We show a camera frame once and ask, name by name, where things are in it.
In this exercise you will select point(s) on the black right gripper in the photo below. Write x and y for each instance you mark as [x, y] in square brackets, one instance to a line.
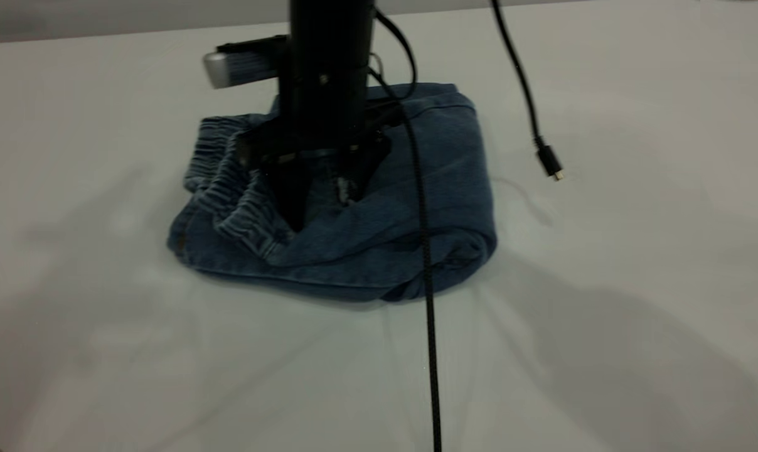
[329, 75]

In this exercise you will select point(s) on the blue denim shorts with print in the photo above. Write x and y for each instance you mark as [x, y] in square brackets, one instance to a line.
[454, 188]

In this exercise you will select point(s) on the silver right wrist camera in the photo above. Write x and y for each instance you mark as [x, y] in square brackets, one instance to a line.
[234, 69]

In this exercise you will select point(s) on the black camera mounting bracket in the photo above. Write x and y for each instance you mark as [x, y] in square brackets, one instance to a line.
[253, 45]

